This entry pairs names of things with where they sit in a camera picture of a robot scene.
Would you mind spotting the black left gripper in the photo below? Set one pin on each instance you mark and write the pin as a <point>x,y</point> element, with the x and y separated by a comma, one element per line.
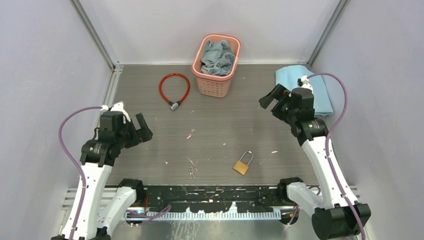
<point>141,135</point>

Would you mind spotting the small keys with pink tag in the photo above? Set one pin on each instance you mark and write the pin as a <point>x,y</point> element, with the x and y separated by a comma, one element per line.
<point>192,131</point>

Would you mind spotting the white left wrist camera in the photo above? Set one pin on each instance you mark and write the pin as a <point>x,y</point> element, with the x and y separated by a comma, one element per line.
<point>116,107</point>

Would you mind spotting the silver padlock key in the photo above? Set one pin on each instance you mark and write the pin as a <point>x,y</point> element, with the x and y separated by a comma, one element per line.
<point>193,168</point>

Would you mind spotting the pink plastic basket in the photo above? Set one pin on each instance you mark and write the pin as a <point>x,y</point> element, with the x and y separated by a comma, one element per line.
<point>210,85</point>

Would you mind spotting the grey cloth in basket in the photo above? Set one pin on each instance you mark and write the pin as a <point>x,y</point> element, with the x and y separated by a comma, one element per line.
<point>217,58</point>

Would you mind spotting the light blue folded towel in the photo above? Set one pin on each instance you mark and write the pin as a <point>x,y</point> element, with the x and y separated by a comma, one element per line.
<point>288,77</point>

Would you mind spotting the brass padlock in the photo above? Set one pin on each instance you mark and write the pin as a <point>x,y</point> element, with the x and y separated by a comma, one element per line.
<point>242,167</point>

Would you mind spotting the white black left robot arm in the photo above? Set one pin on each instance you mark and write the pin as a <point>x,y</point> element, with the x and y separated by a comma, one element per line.
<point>86,221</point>

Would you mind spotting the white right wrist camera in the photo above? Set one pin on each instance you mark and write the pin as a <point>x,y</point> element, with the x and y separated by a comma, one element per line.
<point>303,82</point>

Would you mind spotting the red cable lock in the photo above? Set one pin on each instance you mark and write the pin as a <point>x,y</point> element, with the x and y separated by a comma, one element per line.
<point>174,105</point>

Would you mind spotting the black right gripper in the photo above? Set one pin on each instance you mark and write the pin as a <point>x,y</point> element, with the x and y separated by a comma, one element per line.
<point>280,92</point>

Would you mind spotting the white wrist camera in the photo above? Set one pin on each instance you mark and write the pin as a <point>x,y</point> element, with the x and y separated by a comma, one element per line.
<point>116,107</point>
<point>303,82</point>

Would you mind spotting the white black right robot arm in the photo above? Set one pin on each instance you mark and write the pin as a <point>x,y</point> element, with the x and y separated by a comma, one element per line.
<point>336,213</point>

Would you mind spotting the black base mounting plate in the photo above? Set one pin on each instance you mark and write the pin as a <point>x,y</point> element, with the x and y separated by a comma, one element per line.
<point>214,198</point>

